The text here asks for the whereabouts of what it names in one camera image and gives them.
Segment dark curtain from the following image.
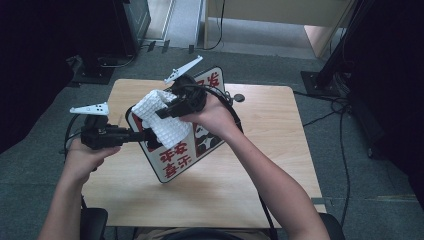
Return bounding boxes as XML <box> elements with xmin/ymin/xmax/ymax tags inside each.
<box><xmin>0</xmin><ymin>0</ymin><xmax>118</xmax><ymax>155</ymax></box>
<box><xmin>343</xmin><ymin>0</ymin><xmax>424</xmax><ymax>209</ymax></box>

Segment black floor cables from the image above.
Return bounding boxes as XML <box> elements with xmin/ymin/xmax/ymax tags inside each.
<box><xmin>293</xmin><ymin>89</ymin><xmax>353</xmax><ymax>228</ymax></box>

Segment black hanging cable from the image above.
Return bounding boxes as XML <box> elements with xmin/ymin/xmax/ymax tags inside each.
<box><xmin>203</xmin><ymin>0</ymin><xmax>226</xmax><ymax>51</ymax></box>

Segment black metal stand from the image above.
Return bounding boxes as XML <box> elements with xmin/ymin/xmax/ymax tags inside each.
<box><xmin>300</xmin><ymin>0</ymin><xmax>368</xmax><ymax>98</ymax></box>

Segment person's left hand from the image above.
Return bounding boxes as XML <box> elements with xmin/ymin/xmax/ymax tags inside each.
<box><xmin>63</xmin><ymin>139</ymin><xmax>122</xmax><ymax>184</ymax></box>

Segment beige wooden desk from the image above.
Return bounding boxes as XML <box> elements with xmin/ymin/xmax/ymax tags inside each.
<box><xmin>203</xmin><ymin>0</ymin><xmax>355</xmax><ymax>60</ymax></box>

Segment person's right hand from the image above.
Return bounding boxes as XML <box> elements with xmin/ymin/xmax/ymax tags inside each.
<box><xmin>179</xmin><ymin>94</ymin><xmax>242</xmax><ymax>140</ymax></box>

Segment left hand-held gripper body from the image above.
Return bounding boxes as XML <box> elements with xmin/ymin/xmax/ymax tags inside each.
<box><xmin>69</xmin><ymin>101</ymin><xmax>131</xmax><ymax>151</ymax></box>

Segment white waffle cloth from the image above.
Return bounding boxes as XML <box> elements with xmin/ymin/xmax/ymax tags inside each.
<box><xmin>131</xmin><ymin>89</ymin><xmax>194</xmax><ymax>150</ymax></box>

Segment panda picture board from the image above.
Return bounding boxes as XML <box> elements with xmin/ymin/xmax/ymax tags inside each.
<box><xmin>125</xmin><ymin>65</ymin><xmax>231</xmax><ymax>184</ymax></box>

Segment left hand-held gripper cable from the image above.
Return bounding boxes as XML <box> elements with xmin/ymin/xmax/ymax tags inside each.
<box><xmin>63</xmin><ymin>114</ymin><xmax>88</xmax><ymax>158</ymax></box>

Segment black flat stand base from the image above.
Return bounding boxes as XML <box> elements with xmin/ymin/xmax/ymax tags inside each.
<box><xmin>71</xmin><ymin>54</ymin><xmax>136</xmax><ymax>85</ymax></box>

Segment right hand-held gripper cable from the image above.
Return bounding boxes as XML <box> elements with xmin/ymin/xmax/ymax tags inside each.
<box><xmin>179</xmin><ymin>83</ymin><xmax>278</xmax><ymax>240</ymax></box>

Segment black computer tower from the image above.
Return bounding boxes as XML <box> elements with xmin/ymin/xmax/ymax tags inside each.
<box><xmin>111</xmin><ymin>0</ymin><xmax>152</xmax><ymax>58</ymax></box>

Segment hand-held gripper cable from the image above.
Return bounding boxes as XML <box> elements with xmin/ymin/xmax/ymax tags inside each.
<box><xmin>179</xmin><ymin>83</ymin><xmax>278</xmax><ymax>240</ymax></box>
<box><xmin>63</xmin><ymin>114</ymin><xmax>88</xmax><ymax>158</ymax></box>

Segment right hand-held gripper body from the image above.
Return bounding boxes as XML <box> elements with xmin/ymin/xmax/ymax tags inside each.
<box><xmin>163</xmin><ymin>55</ymin><xmax>208</xmax><ymax>118</ymax></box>

